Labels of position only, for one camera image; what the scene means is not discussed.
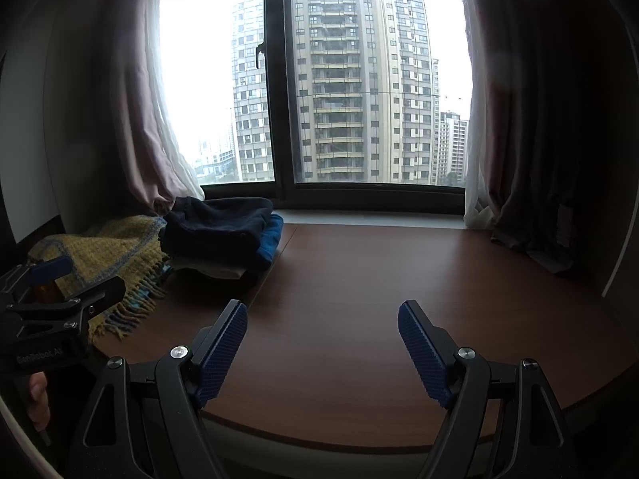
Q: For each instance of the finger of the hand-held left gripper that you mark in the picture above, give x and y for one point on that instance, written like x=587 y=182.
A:
x=95 y=299
x=50 y=269

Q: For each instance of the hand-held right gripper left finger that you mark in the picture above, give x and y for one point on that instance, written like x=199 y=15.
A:
x=224 y=349

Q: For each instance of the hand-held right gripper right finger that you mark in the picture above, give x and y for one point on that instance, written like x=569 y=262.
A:
x=424 y=354

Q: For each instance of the navy blue pants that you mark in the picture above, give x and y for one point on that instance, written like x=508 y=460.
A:
x=214 y=229

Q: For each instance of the person's left hand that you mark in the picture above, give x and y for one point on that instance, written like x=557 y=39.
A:
x=37 y=399

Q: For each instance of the yellow fringed woven blanket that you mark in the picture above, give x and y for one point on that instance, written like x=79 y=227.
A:
x=100 y=254

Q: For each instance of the blue folded cloth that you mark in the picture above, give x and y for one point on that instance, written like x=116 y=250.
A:
x=267 y=244

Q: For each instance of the white stone window sill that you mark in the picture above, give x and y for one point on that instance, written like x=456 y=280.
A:
x=374 y=217

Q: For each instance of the white sheer curtain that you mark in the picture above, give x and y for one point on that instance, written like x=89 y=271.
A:
x=172 y=149
x=474 y=159

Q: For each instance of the mauve grey curtain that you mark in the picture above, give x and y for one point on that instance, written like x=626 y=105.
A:
x=132 y=110
x=539 y=134

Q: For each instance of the dark window frame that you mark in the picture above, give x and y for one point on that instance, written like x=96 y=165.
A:
x=277 y=110

